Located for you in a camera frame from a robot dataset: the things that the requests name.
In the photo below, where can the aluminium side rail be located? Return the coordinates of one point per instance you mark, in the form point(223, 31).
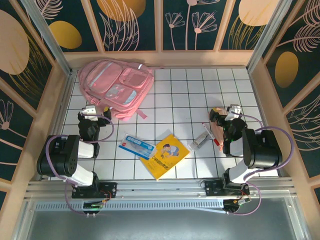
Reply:
point(256, 95)
point(65, 95)

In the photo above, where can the grey metal sheet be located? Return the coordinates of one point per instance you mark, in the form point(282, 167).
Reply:
point(160, 225)

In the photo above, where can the white red-capped glue stick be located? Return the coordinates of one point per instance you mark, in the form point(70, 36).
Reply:
point(208, 131)

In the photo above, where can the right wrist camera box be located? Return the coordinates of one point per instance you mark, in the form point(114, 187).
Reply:
point(234, 109)

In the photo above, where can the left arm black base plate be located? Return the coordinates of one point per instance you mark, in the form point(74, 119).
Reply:
point(110, 190)

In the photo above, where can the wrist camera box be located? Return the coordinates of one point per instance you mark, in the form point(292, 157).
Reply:
point(234, 109)
point(89, 110)

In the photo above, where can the aluminium frame post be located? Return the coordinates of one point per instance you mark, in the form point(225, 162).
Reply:
point(266, 37)
point(47, 35)

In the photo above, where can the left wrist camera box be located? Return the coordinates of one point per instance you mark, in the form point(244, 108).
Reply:
point(89, 110)

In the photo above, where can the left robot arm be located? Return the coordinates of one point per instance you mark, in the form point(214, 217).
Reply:
point(57, 155)

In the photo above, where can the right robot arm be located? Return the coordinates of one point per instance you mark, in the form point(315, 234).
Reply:
point(262, 147)

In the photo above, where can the pink school backpack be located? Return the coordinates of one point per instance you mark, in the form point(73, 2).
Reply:
point(110, 80)

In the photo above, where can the aluminium mounting rail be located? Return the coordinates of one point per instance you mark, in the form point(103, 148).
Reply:
point(155, 186)

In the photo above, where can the yellow children's book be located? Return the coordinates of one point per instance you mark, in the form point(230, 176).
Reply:
point(165, 157)

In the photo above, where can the blue white ruler set pack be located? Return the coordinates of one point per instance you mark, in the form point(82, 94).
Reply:
point(132, 146)

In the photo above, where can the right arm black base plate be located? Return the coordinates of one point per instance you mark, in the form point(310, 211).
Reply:
point(212, 188)

